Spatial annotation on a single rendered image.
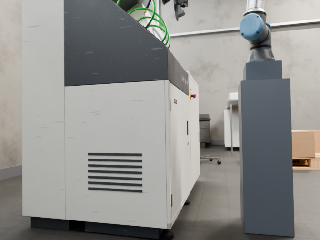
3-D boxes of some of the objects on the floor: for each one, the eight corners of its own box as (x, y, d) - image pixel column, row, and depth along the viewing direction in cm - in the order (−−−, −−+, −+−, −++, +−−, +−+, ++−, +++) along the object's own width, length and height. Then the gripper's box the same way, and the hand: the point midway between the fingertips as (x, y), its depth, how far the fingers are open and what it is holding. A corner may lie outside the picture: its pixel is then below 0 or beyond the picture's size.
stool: (226, 161, 391) (225, 117, 392) (215, 167, 335) (213, 116, 336) (190, 159, 420) (189, 118, 422) (173, 165, 364) (172, 118, 366)
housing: (65, 233, 136) (63, -43, 139) (21, 228, 143) (20, -34, 146) (145, 178, 271) (143, 40, 274) (121, 177, 278) (119, 43, 282)
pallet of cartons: (335, 160, 385) (335, 129, 386) (375, 170, 297) (374, 130, 298) (247, 159, 406) (246, 130, 407) (259, 169, 319) (258, 132, 320)
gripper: (185, -18, 153) (186, 16, 153) (188, -11, 162) (188, 22, 161) (172, -16, 155) (172, 18, 155) (175, -9, 164) (175, 24, 163)
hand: (176, 19), depth 159 cm, fingers closed
